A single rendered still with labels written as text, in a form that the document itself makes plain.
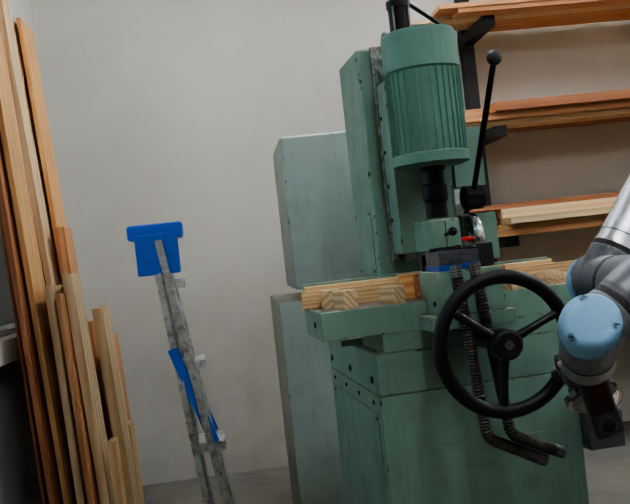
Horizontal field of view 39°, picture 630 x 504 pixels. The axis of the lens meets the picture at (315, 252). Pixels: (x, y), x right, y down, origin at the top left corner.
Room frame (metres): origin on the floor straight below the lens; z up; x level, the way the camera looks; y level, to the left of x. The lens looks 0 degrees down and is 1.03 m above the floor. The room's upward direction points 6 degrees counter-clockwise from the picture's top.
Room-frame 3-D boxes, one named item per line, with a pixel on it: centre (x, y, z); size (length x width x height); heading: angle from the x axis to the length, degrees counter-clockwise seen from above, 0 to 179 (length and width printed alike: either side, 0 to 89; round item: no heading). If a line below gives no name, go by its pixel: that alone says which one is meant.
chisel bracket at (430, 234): (2.08, -0.29, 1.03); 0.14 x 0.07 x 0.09; 9
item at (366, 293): (2.06, -0.29, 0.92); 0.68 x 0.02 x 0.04; 99
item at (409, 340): (2.00, -0.30, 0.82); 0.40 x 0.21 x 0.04; 99
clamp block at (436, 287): (1.87, -0.30, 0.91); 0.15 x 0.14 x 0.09; 99
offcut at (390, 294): (1.90, -0.15, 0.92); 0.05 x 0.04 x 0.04; 41
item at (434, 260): (1.86, -0.30, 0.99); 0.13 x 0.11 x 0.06; 99
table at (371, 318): (1.95, -0.28, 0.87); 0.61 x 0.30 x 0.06; 99
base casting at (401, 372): (2.18, -0.27, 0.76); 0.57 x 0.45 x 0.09; 9
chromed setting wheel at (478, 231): (2.21, -0.39, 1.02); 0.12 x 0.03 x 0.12; 9
